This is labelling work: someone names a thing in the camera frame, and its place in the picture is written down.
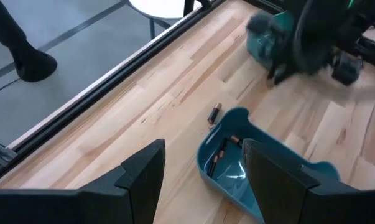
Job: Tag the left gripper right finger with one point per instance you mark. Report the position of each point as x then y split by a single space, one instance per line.
274 180

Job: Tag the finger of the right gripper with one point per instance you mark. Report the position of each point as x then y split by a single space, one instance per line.
282 68
263 25

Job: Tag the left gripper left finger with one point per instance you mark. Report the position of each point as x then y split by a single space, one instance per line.
143 183

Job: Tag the cylindrical battery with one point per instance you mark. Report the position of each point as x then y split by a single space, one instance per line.
212 165
222 149
235 140
214 113

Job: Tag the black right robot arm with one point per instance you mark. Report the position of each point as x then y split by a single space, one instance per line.
367 15

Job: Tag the short teal plastic bin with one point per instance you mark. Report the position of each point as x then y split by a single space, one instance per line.
262 46

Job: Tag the long teal plastic bin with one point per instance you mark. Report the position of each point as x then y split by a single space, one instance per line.
234 183

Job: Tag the white round table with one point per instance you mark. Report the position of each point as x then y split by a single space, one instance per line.
162 7

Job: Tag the black table clamp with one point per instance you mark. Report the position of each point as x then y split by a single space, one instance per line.
0 152

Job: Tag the black pole stand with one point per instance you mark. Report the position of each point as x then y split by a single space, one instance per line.
31 65

